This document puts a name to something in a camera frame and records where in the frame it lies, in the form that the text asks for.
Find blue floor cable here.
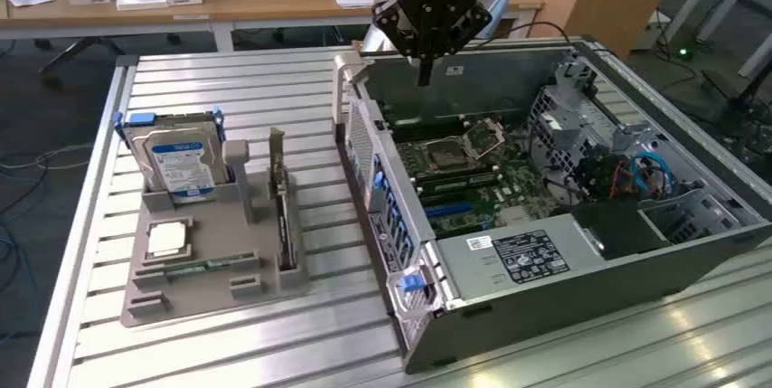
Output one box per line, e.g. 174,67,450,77
0,170,48,344

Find blue disk caddy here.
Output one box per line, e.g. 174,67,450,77
112,106,230,181

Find black chair base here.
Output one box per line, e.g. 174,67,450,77
32,33,183,89

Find blue expansion slot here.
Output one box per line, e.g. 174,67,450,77
424,202,474,221

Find perforated metal drive cage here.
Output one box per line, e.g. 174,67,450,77
527,51,671,167

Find white desk frame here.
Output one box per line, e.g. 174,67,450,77
660,0,772,77

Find grey power supply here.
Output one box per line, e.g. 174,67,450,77
435,213,604,303

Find grey metal disk bay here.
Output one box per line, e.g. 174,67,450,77
639,179,762,244

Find white floor box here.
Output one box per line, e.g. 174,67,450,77
639,10,675,52

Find metal socket cover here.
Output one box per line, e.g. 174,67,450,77
462,117,508,163

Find green motherboard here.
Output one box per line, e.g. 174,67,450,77
386,109,580,238

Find black equipment stand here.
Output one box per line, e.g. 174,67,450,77
703,55,772,154

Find open grey PC case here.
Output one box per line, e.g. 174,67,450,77
332,34,772,375

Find hard disk with blue label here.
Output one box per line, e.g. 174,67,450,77
130,128,220,206

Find thin black curved cable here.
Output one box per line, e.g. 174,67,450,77
467,20,576,48

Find white floor cable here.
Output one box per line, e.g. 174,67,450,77
0,141,94,172

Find blue wire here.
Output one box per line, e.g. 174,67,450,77
630,151,678,195

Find CPU socket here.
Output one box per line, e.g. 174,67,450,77
424,137,484,172

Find flat white box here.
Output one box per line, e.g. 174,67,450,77
115,0,171,12

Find wooden office desk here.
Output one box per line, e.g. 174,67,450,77
0,0,218,52
214,0,544,52

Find red wire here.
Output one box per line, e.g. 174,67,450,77
608,159,659,199

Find green RAM stick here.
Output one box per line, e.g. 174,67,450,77
162,255,243,275

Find black wire bundle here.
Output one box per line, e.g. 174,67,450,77
542,155,632,206

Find grey parts rack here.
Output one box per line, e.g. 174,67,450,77
120,137,315,328

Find silver CPU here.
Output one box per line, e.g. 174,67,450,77
147,222,188,259

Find black graphics card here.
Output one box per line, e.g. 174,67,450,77
267,127,300,271

